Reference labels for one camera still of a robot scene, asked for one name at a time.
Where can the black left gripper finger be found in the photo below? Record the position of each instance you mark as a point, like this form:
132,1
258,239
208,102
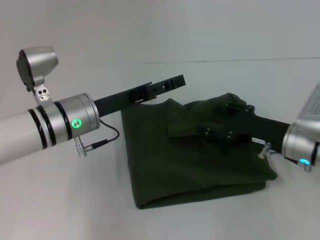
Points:
165,86

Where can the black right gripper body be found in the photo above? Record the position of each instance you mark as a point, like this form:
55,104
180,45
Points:
267,127

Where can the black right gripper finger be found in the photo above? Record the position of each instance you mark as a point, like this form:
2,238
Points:
235,107
212,133

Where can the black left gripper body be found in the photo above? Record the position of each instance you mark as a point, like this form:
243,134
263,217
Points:
120,101

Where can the dark green printed t-shirt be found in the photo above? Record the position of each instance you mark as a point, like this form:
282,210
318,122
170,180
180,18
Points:
175,162

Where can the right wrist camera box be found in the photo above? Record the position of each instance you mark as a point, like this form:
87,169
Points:
311,105

